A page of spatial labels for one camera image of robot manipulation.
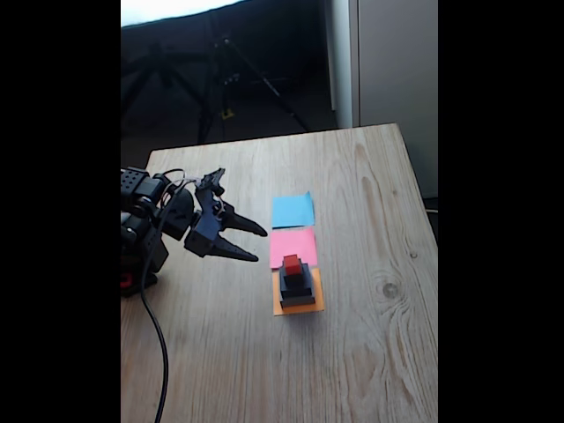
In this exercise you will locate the white cabinet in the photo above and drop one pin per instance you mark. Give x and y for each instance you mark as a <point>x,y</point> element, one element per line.
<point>396,66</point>

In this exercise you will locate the orange paper sheet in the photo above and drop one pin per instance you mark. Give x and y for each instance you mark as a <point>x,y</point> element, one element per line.
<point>320,299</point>

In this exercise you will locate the small black cube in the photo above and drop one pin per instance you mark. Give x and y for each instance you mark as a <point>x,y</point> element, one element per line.
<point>297,278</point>

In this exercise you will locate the black tripod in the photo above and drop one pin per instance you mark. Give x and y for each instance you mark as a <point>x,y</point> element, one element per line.
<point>229,79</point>

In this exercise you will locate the small red cube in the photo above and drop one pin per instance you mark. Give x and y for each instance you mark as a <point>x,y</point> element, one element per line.
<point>291,263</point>

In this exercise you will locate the blue paper sheet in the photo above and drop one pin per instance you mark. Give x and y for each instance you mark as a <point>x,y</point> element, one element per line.
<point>293,210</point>

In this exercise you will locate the pink paper sheet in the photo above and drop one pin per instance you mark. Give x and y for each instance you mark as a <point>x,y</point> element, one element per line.
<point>293,242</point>

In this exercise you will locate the medium black cube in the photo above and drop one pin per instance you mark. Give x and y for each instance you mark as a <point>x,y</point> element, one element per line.
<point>296,291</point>

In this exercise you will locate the bright white light panel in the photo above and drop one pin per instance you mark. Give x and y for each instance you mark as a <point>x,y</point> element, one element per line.
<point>167,9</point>

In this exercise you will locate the small gripper camera board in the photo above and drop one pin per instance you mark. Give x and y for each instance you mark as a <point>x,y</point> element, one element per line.
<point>211,178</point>

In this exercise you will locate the red table clamp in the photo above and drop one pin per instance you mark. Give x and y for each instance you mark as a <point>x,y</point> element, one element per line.
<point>126,281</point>

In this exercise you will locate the large grey cube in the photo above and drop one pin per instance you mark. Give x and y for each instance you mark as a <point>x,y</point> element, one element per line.
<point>299,302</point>

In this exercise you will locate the black light stand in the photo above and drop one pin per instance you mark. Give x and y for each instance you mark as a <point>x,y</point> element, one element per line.
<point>169,81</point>

